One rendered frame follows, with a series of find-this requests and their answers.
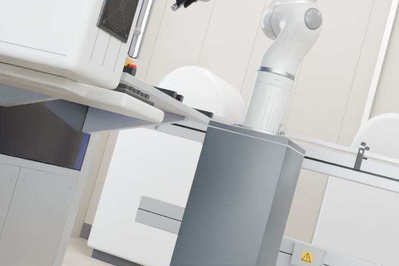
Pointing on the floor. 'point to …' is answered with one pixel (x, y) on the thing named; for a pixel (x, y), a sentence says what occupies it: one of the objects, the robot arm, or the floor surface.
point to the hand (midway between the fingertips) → (184, 0)
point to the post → (76, 199)
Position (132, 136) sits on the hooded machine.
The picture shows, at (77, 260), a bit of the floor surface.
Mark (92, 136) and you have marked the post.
